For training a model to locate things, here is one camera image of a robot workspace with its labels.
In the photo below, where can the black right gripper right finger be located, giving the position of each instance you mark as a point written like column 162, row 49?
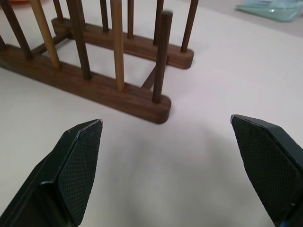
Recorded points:
column 267, row 165

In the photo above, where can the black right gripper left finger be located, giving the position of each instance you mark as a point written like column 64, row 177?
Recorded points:
column 71, row 175

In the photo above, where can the orange object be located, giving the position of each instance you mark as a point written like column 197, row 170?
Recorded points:
column 17, row 2

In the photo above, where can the green plate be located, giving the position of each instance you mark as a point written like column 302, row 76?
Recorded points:
column 270, row 9

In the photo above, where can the wooden dish rack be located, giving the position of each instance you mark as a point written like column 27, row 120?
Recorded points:
column 99, row 59

